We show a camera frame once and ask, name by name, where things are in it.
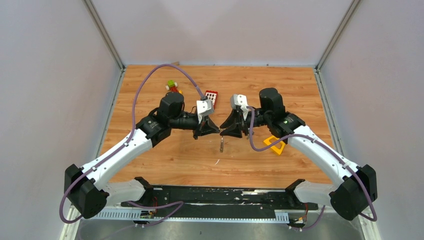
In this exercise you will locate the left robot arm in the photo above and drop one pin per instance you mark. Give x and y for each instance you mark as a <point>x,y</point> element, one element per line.
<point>88,187</point>

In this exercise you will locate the silver keyring with keys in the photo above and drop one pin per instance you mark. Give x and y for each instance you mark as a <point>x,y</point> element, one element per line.
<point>222,144</point>

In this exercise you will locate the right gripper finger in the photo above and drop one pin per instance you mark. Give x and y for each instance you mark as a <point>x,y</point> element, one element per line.
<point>233,130</point>
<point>231,119</point>

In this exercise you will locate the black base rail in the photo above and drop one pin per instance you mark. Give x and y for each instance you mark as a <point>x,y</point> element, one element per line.
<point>224,203</point>

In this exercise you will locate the red window toy brick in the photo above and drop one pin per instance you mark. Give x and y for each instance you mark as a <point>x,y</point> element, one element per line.
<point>212,95</point>

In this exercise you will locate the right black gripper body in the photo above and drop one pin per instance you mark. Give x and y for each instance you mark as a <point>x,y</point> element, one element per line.
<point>244,124</point>

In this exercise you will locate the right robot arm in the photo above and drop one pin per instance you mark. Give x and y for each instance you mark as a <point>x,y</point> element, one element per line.
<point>353,188</point>

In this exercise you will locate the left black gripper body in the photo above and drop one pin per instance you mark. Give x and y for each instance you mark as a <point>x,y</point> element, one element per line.
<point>201,126</point>

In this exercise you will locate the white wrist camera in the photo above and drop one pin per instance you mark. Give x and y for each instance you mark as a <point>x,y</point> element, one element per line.
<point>239,102</point>
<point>204,108</point>

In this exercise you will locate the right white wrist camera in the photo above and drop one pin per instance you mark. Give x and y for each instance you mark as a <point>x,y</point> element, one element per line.
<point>239,102</point>

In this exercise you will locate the colourful toy brick car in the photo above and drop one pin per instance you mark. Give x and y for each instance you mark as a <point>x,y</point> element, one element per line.
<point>172,86</point>

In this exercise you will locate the yellow triangular plastic piece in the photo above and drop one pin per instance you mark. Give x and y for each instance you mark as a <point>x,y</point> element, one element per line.
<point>278,148</point>

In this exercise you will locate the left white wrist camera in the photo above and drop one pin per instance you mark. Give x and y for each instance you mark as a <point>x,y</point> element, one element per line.
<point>204,108</point>

